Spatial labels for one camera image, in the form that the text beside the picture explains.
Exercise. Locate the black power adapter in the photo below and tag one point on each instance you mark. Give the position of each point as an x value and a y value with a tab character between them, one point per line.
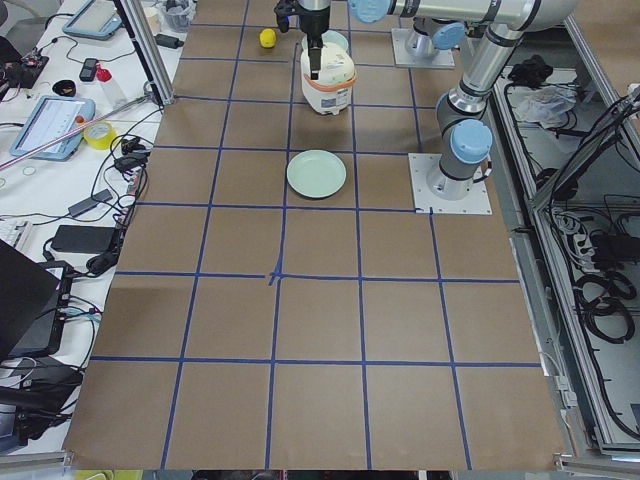
89	203

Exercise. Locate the white rice cooker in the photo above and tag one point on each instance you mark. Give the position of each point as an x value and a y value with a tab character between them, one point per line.
332	91

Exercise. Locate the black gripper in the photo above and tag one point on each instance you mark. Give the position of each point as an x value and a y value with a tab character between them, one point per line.
314	24

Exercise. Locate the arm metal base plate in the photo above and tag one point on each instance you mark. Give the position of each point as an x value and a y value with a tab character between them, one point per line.
435	193
442	60

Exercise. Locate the yellow toy potato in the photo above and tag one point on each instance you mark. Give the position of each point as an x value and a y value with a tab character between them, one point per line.
267	38

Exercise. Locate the yellow tape roll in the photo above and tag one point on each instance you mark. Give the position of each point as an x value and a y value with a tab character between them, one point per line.
99	135

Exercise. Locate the green plate near arm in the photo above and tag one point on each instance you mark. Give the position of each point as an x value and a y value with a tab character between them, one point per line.
316	174
334	37

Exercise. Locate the black phone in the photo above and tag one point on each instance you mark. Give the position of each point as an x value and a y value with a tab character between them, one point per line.
88	70

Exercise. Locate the red capped squeeze bottle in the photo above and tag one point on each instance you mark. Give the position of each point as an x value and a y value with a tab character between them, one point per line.
110	87

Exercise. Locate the aluminium frame post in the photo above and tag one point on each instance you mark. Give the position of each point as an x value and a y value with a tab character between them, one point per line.
133	17

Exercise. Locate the black laptop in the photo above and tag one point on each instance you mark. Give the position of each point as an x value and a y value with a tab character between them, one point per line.
33	296

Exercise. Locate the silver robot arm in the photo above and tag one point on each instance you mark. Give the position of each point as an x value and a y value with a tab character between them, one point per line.
505	21
430	36

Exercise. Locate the blue teach pendant tablet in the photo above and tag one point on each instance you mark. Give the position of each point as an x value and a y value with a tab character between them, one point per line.
53	117

